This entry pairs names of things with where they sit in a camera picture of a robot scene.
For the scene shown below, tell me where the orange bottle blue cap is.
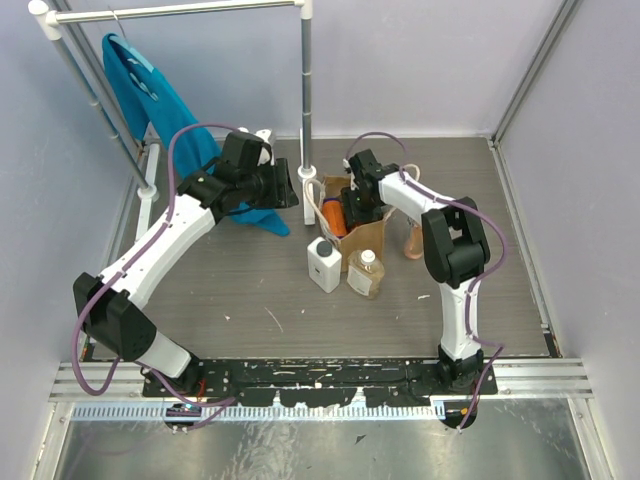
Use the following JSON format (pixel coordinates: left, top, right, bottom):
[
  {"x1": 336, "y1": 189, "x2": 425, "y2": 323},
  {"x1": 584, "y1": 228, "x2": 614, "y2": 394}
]
[{"x1": 321, "y1": 197, "x2": 348, "y2": 239}]

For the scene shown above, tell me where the canvas burlap tote bag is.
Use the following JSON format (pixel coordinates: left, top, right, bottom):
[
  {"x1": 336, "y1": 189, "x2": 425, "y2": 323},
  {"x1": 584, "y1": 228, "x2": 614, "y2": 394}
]
[{"x1": 302, "y1": 175, "x2": 396, "y2": 273}]

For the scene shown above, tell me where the clear amber bottle white cap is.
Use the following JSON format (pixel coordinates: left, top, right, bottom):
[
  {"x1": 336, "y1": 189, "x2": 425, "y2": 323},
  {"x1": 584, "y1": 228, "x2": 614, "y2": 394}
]
[{"x1": 347, "y1": 249, "x2": 385, "y2": 299}]

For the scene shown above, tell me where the pink cap peach bottle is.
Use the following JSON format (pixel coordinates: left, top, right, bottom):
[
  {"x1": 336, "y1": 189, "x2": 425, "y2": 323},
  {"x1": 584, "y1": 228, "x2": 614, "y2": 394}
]
[{"x1": 403, "y1": 222, "x2": 424, "y2": 260}]

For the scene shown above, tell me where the white bottle black cap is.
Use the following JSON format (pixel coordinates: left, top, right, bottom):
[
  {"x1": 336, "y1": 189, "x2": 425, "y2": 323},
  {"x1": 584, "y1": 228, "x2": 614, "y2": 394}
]
[{"x1": 307, "y1": 237, "x2": 342, "y2": 293}]

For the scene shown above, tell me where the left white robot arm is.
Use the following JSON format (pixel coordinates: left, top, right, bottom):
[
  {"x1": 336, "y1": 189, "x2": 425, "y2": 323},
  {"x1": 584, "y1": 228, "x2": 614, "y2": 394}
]
[{"x1": 73, "y1": 129, "x2": 299, "y2": 396}]

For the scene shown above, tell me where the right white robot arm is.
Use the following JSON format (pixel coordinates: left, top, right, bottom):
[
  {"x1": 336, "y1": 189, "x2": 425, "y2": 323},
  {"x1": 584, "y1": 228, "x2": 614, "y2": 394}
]
[{"x1": 343, "y1": 149, "x2": 490, "y2": 394}]

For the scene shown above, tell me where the teal cloth shirt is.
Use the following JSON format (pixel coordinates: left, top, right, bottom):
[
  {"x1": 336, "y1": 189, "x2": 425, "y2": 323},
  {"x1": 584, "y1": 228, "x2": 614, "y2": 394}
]
[{"x1": 102, "y1": 32, "x2": 291, "y2": 237}]

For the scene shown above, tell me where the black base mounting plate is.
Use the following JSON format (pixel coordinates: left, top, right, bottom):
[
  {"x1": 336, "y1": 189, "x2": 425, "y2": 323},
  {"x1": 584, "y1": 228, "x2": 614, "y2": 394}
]
[{"x1": 141, "y1": 358, "x2": 480, "y2": 408}]

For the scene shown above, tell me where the white metal clothes rack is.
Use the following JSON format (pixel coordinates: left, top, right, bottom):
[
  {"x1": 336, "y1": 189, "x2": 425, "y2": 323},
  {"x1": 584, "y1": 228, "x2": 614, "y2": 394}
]
[{"x1": 27, "y1": 0, "x2": 317, "y2": 246}]

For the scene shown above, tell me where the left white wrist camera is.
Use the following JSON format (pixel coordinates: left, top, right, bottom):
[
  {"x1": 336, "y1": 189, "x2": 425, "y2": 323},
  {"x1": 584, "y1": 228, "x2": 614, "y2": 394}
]
[{"x1": 238, "y1": 127, "x2": 276, "y2": 166}]

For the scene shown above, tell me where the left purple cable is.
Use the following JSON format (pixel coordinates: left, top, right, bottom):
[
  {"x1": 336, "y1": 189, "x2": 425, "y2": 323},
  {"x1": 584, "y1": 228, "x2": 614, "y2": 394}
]
[{"x1": 72, "y1": 122, "x2": 251, "y2": 397}]

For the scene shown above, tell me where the aluminium frame rail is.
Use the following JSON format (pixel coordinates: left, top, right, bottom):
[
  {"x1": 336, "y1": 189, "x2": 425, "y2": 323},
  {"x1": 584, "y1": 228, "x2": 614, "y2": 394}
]
[{"x1": 49, "y1": 357, "x2": 593, "y2": 402}]

